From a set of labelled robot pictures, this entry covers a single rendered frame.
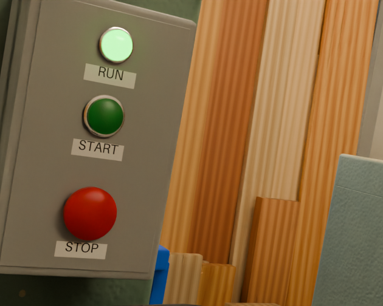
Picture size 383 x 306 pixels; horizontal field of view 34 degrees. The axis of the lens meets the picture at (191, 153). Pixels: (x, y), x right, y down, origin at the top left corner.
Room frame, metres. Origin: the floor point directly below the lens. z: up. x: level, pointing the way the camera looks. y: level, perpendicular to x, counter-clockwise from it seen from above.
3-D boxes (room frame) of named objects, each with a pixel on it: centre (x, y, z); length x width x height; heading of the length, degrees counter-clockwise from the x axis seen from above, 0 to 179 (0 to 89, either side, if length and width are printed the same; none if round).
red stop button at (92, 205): (0.34, 0.05, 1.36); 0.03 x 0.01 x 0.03; 117
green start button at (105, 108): (0.35, 0.05, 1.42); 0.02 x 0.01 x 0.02; 117
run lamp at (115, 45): (0.35, 0.05, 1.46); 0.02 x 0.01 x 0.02; 117
